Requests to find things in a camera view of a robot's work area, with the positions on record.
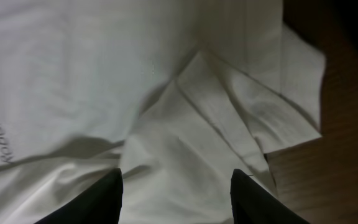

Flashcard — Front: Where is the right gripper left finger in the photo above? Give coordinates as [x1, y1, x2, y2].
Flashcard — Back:
[37, 168, 123, 224]

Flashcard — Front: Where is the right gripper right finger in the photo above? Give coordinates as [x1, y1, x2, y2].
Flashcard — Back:
[230, 169, 308, 224]

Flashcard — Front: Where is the white printed t-shirt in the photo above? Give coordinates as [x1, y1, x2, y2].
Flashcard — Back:
[0, 0, 326, 223]

